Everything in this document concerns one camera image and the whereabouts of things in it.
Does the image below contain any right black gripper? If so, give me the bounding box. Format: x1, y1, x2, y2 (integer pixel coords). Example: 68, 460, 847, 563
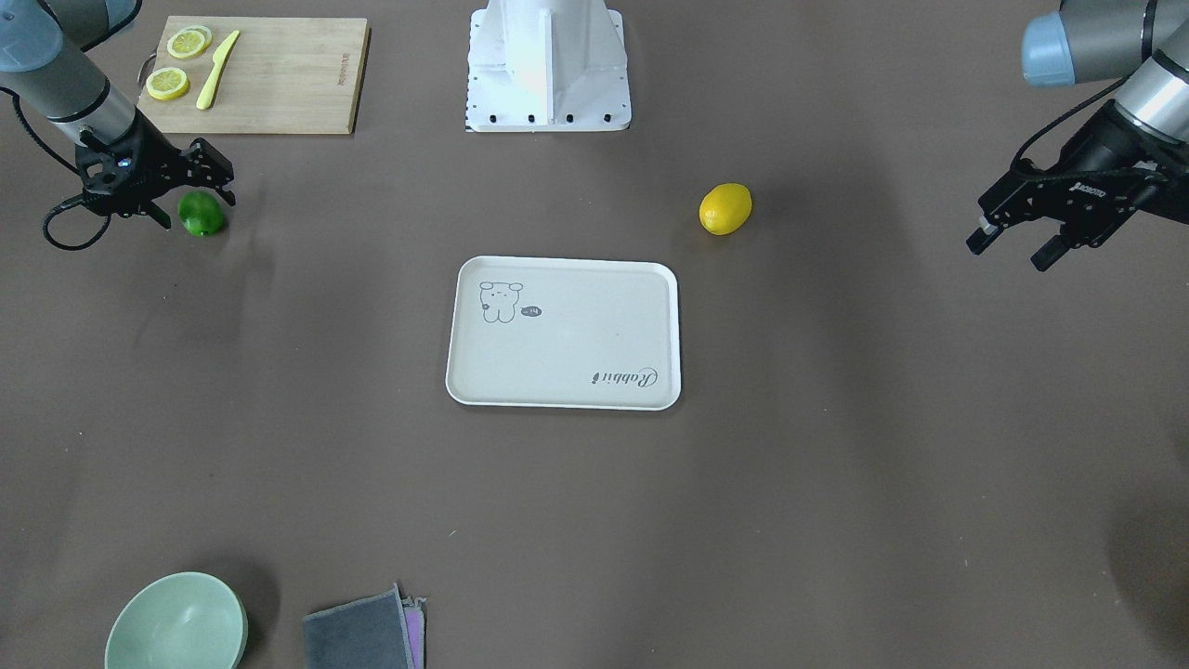
75, 111, 237, 231

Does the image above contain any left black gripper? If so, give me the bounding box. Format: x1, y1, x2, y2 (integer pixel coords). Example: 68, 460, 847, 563
965, 101, 1174, 272

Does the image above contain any green lime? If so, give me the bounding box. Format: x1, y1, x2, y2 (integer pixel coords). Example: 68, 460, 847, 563
177, 190, 226, 236

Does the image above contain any yellow lemon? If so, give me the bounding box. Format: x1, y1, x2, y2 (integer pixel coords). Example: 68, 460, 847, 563
698, 183, 754, 236

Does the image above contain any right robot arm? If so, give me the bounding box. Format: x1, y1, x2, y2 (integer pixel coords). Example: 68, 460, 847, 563
1, 1, 235, 247

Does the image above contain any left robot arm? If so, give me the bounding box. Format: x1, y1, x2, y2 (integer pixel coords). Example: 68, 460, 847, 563
967, 1, 1188, 271

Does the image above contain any white rabbit tray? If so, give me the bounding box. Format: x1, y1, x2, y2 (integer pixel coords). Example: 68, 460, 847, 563
445, 255, 681, 411

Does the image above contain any yellow plastic knife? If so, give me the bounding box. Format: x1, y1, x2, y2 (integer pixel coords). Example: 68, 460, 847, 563
196, 30, 241, 111

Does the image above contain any wooden cutting board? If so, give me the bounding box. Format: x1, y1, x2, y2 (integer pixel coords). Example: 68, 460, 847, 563
137, 14, 371, 137

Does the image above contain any mint green bowl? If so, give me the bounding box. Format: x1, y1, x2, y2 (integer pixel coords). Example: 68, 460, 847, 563
103, 572, 249, 668

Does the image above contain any grey folded cloth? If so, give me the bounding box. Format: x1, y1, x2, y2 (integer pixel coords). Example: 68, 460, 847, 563
303, 585, 413, 668

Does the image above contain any purple cloth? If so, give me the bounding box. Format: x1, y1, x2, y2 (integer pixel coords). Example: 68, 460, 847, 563
402, 597, 427, 669

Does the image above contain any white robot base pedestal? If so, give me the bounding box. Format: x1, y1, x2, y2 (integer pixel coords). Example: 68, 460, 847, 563
464, 1, 633, 133

